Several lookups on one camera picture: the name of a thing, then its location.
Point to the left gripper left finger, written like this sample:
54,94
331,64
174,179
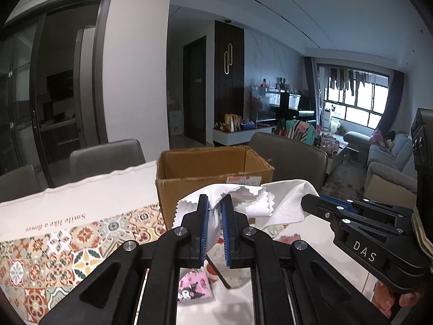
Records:
138,283

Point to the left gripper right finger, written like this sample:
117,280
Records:
291,283

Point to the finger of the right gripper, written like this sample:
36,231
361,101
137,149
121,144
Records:
366,208
310,204

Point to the white microfiber cloth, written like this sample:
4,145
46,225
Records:
277,203

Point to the beige floral fabric pouch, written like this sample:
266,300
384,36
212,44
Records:
230,278

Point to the person's right hand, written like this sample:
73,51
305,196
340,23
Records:
384,298

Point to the pink cartoon tissue pack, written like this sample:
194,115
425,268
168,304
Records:
194,287

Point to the grey fabric sofa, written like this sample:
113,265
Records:
393,165

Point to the grey chair far right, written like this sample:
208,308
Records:
291,159

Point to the grey chair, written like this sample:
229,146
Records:
19,183
106,158
291,159

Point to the patterned tile table mat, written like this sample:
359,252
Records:
37,272

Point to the black upright piano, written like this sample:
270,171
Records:
290,106

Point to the brown cardboard box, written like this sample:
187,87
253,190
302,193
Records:
183,171

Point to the white low tv console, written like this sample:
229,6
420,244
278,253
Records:
221,138

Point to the grey chair middle left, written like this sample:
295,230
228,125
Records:
106,158

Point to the grey chair near left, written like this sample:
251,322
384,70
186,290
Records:
19,183

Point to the dark wall cabinet panel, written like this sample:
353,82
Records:
228,71

